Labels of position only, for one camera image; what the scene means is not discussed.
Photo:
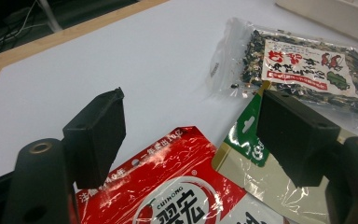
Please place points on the clear seaweed sprinkle packet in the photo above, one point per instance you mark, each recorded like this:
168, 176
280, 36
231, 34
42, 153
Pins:
295, 67

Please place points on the red seasoning packet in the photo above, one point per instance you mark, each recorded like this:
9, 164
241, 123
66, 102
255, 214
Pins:
180, 174

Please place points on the beige paper box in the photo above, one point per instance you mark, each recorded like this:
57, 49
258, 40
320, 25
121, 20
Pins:
329, 17

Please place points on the white metal stand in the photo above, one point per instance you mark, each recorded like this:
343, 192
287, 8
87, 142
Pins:
50, 15

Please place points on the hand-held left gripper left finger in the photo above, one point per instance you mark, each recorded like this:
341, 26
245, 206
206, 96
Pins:
96, 140

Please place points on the green and gold packet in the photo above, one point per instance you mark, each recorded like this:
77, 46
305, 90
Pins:
254, 183

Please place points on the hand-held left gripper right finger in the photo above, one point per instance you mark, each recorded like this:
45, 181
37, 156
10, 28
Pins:
295, 140

